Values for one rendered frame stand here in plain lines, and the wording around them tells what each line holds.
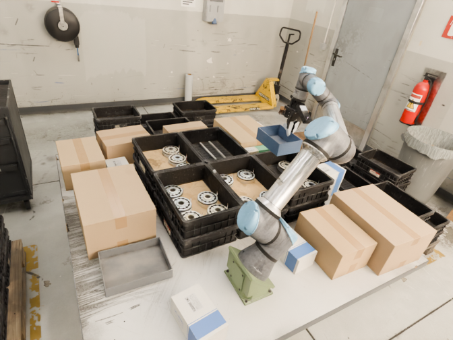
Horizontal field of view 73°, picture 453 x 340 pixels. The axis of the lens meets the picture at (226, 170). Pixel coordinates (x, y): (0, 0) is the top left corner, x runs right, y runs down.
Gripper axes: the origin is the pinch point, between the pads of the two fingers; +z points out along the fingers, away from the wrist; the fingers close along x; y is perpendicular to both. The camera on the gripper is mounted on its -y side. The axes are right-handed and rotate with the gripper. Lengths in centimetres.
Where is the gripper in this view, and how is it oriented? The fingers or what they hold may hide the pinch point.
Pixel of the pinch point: (290, 134)
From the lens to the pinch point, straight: 171.2
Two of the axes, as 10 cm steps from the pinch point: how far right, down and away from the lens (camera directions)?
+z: -2.0, 8.5, 4.9
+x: -8.7, 0.7, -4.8
